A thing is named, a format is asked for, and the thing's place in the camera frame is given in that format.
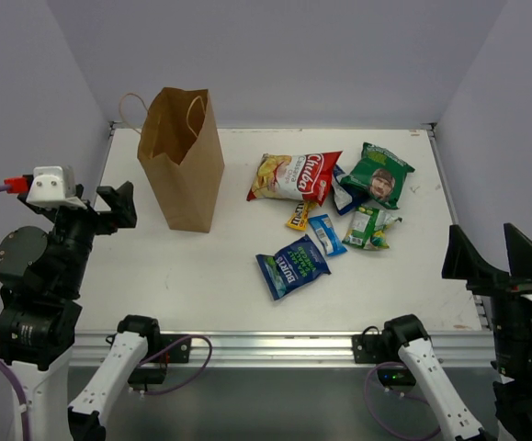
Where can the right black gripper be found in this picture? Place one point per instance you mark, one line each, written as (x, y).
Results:
(528, 264)

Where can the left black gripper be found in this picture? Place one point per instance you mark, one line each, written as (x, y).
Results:
(93, 220)

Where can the brown paper bag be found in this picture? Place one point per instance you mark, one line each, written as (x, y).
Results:
(180, 153)

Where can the green white snack packet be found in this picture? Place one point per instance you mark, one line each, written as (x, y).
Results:
(368, 228)

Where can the dark green snack bag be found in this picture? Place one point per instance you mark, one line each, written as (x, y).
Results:
(380, 173)

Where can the blue white crisps bag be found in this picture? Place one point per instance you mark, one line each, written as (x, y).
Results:
(346, 198)

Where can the light blue snack bar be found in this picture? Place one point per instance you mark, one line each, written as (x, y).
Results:
(325, 232)

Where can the yellow M&M's packet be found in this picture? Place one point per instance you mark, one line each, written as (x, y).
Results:
(299, 219)

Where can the blue Burts crisps bag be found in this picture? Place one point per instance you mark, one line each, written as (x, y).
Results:
(292, 267)

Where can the red Chuba chips bag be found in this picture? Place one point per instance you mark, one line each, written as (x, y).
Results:
(303, 177)

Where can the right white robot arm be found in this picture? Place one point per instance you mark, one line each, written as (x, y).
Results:
(407, 341)

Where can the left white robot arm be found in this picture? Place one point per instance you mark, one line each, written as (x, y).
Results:
(41, 274)

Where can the right base controller box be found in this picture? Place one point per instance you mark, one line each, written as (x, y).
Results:
(396, 378)

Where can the base controller box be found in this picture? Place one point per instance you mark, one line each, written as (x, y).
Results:
(146, 376)
(396, 378)

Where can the left base controller box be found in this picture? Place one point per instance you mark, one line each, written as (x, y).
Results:
(146, 376)

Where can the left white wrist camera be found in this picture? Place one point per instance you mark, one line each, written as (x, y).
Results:
(53, 187)

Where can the right black base bracket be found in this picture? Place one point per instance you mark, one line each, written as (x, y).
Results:
(369, 347)

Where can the black base bracket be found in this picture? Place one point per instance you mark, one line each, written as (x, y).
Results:
(178, 349)
(369, 347)

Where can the aluminium mounting rail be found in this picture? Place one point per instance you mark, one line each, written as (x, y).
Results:
(463, 349)

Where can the left black base bracket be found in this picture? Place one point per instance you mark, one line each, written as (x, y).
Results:
(178, 349)

